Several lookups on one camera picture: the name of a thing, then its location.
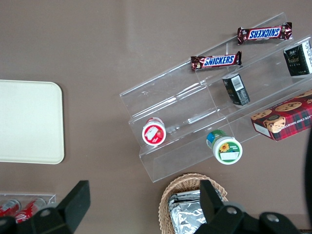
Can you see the beige plastic serving tray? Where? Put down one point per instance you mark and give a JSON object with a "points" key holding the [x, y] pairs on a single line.
{"points": [[29, 122]]}

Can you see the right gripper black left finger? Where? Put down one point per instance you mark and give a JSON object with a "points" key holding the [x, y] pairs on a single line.
{"points": [[70, 207]]}

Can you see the silver foil packet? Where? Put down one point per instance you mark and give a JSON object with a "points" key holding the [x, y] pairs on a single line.
{"points": [[169, 204], [187, 212]]}

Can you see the clear acrylic step shelf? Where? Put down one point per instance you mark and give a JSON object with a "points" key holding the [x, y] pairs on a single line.
{"points": [[170, 104]]}

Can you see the red cola bottle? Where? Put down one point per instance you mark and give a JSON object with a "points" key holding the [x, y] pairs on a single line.
{"points": [[8, 207]]}

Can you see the red tartan cookie box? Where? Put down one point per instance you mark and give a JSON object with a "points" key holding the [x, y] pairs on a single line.
{"points": [[282, 122]]}

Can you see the red lid yogurt cup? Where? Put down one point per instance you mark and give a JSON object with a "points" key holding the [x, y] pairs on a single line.
{"points": [[154, 132]]}

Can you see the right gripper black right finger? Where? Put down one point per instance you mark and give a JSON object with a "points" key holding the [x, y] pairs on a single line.
{"points": [[214, 212]]}

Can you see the oval light wicker basket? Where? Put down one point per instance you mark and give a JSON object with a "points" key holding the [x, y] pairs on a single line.
{"points": [[180, 182]]}

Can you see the green lid yogurt cup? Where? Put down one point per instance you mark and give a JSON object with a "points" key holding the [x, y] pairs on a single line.
{"points": [[226, 151]]}

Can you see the red soda cans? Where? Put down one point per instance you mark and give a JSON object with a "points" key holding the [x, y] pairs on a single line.
{"points": [[29, 210]]}

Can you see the small black carton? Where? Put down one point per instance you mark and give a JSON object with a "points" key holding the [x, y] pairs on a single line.
{"points": [[296, 61], [237, 90]]}

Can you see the brown Snickers bar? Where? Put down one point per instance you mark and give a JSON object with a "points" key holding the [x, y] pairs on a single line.
{"points": [[218, 61], [264, 33]]}

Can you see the clear acrylic bottle rack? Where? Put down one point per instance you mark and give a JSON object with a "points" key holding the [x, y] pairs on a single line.
{"points": [[51, 198]]}

